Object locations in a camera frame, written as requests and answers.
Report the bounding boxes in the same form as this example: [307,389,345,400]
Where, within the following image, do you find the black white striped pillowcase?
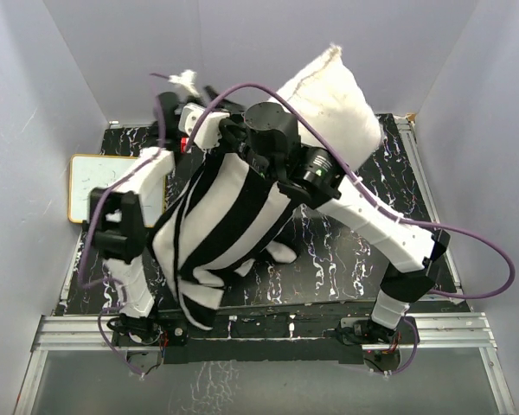
[149,154,298,330]

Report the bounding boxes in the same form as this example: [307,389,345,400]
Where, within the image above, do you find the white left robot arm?
[84,86,245,345]

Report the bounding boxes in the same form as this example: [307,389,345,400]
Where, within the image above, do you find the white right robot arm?
[219,96,449,343]

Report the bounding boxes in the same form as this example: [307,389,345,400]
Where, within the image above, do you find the yellow framed whiteboard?
[67,154,137,224]

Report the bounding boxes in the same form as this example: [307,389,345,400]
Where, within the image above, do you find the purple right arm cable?
[186,82,516,373]

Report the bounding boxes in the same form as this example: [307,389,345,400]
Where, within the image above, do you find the aluminium table frame rail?
[14,303,516,414]

